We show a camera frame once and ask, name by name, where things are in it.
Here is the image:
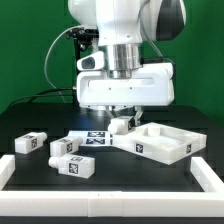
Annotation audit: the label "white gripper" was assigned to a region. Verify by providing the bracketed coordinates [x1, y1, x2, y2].
[77, 62, 174, 126]

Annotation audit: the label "white square tabletop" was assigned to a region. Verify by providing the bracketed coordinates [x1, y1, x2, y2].
[113, 122, 207, 165]

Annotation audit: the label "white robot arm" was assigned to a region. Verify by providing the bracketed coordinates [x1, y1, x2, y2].
[68, 0, 186, 120]

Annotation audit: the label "white tag sheet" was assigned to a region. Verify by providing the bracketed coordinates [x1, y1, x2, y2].
[68, 131, 113, 147]

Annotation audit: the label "white U-shaped fence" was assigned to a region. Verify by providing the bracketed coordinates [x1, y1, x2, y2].
[0, 155, 224, 217]

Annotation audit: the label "black cables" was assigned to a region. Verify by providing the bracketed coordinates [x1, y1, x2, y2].
[7, 87, 79, 109]

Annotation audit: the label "grey cable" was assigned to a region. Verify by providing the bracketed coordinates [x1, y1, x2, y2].
[43, 25, 85, 104]

